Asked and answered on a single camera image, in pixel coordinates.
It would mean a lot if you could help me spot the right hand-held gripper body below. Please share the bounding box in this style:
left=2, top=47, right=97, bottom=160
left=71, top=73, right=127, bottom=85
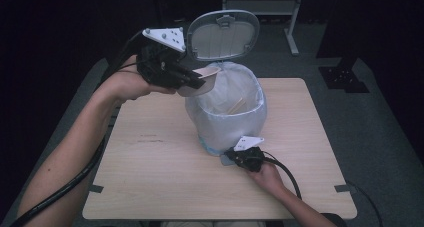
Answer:
left=232, top=135, right=266, bottom=173

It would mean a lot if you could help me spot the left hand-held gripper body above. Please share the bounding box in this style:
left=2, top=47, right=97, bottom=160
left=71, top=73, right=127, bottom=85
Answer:
left=136, top=26, right=188, bottom=88

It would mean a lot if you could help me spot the white disposable bowl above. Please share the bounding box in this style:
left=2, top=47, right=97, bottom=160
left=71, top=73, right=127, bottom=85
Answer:
left=176, top=66, right=222, bottom=98

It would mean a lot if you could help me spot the wooden chopstick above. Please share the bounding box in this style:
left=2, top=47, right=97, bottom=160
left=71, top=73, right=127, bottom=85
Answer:
left=227, top=98, right=246, bottom=115
left=229, top=100, right=248, bottom=116

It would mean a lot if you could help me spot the grey pedal trash can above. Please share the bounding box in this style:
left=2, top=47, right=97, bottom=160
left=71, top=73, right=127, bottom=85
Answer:
left=184, top=9, right=268, bottom=166

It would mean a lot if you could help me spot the person's right hand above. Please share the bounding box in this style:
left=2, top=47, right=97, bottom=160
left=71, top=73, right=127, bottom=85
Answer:
left=248, top=162, right=286, bottom=195

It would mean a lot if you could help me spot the person's left hand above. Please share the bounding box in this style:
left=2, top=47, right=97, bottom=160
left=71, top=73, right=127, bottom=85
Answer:
left=106, top=55, right=178, bottom=101

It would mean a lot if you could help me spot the clear plastic bin liner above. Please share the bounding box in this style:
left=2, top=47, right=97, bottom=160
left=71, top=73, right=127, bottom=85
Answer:
left=184, top=60, right=268, bottom=156

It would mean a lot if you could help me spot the grey metal stand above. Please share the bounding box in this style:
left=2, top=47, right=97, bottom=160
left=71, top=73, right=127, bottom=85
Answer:
left=221, top=0, right=306, bottom=57

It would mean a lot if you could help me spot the black stand base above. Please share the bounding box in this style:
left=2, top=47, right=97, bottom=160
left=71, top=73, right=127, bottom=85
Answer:
left=318, top=56, right=370, bottom=94

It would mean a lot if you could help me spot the right hand-held gripper cable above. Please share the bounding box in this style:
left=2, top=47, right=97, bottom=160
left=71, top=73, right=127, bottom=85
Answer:
left=261, top=150, right=383, bottom=227

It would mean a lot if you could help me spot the hand-held gripper cable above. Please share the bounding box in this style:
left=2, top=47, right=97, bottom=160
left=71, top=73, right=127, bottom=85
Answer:
left=9, top=30, right=148, bottom=227
left=261, top=150, right=383, bottom=227

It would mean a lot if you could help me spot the left hand-held gripper cable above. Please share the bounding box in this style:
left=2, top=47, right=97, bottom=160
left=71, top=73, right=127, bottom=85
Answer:
left=9, top=30, right=148, bottom=227

